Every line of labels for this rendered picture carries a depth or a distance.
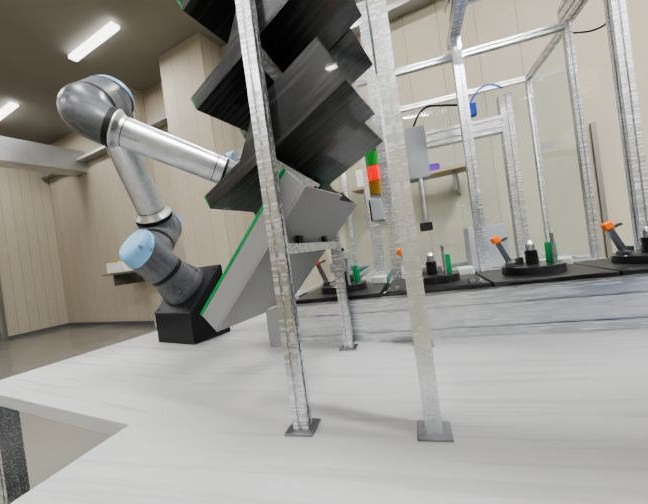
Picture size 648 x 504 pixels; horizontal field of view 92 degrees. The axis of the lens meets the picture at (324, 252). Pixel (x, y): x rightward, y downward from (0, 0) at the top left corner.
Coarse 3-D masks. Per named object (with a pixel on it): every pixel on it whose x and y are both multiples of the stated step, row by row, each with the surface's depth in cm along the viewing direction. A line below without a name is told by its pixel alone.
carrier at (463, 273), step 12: (444, 252) 81; (432, 264) 86; (444, 264) 81; (432, 276) 82; (444, 276) 80; (456, 276) 82; (468, 276) 87; (432, 288) 76; (444, 288) 75; (456, 288) 75; (468, 288) 74
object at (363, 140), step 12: (360, 132) 57; (372, 132) 59; (348, 144) 58; (360, 144) 61; (372, 144) 64; (336, 156) 60; (348, 156) 63; (360, 156) 66; (312, 168) 59; (324, 168) 62; (336, 168) 65; (348, 168) 69; (324, 180) 68
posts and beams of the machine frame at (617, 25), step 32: (480, 0) 132; (576, 0) 136; (608, 0) 123; (448, 32) 157; (608, 32) 126; (640, 128) 121; (640, 160) 122; (480, 192) 154; (640, 192) 122; (480, 224) 155; (640, 224) 122; (480, 256) 155
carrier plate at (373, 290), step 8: (320, 288) 105; (368, 288) 90; (376, 288) 88; (384, 288) 90; (304, 296) 91; (312, 296) 89; (320, 296) 87; (328, 296) 85; (336, 296) 83; (352, 296) 81; (360, 296) 81; (368, 296) 80; (376, 296) 80
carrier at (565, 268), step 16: (528, 240) 80; (528, 256) 80; (560, 256) 87; (480, 272) 92; (496, 272) 87; (512, 272) 78; (528, 272) 75; (544, 272) 74; (560, 272) 74; (576, 272) 71; (592, 272) 68; (608, 272) 66
